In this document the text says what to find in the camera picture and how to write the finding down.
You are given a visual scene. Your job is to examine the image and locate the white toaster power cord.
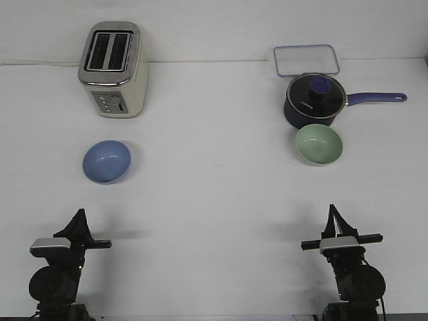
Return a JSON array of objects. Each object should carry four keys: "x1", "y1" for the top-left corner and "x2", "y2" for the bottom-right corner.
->
[{"x1": 0, "y1": 59, "x2": 82, "y2": 67}]

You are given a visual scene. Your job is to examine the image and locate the clear blue-rimmed container lid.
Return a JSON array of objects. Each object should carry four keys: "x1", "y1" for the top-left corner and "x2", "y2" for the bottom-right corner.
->
[{"x1": 274, "y1": 44, "x2": 340, "y2": 78}]

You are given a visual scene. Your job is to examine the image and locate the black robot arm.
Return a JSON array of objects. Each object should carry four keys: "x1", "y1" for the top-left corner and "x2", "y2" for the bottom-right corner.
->
[
  {"x1": 301, "y1": 204, "x2": 386, "y2": 320},
  {"x1": 29, "y1": 209, "x2": 112, "y2": 320}
]

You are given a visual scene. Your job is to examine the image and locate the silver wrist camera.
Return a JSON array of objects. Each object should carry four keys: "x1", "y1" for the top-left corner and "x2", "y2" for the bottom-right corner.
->
[
  {"x1": 319, "y1": 236, "x2": 360, "y2": 255},
  {"x1": 29, "y1": 237, "x2": 71, "y2": 258}
]

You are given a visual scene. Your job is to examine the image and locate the glass pot lid blue knob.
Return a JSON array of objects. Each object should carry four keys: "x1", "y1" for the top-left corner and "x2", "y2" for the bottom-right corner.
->
[{"x1": 288, "y1": 73, "x2": 346, "y2": 119}]

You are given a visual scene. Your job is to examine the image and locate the dark blue saucepan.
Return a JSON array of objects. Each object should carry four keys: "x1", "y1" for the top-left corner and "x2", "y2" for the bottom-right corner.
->
[{"x1": 284, "y1": 92, "x2": 407, "y2": 129}]

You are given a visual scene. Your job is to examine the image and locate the blue bowl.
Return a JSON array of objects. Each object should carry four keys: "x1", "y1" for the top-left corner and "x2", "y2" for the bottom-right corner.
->
[{"x1": 82, "y1": 140, "x2": 132, "y2": 185}]

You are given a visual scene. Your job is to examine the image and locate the green bowl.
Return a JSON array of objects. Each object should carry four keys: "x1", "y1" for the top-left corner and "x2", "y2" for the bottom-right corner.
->
[{"x1": 294, "y1": 124, "x2": 344, "y2": 167}]

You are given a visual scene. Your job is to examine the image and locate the silver cream two-slot toaster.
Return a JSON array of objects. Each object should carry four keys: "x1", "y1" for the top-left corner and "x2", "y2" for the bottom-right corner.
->
[{"x1": 78, "y1": 21, "x2": 149, "y2": 118}]

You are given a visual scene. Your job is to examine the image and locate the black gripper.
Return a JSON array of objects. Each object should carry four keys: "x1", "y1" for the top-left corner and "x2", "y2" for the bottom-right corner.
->
[
  {"x1": 46, "y1": 209, "x2": 112, "y2": 268},
  {"x1": 300, "y1": 204, "x2": 383, "y2": 268}
]

